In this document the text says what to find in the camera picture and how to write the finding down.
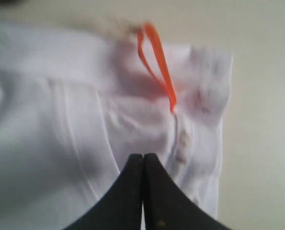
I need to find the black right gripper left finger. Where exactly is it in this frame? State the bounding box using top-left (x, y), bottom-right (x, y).
top-left (66, 154), bottom-right (143, 230)

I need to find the white shirt with red lettering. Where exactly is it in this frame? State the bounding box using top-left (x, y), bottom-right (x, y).
top-left (0, 22), bottom-right (233, 230)

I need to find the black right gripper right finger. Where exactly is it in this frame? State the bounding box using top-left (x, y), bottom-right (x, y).
top-left (143, 153), bottom-right (226, 230)

